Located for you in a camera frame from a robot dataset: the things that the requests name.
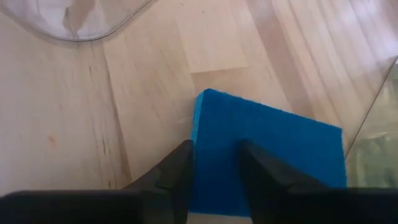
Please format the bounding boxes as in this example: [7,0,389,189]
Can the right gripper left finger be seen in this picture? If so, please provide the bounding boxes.
[0,139,195,224]

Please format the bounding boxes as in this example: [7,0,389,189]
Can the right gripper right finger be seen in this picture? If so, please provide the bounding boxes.
[239,139,398,224]

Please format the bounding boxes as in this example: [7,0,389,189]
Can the blue scrub sponge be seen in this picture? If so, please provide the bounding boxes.
[189,88,348,218]

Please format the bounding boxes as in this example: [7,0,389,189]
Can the clear plastic bin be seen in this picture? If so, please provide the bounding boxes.
[0,0,154,43]
[344,55,398,189]

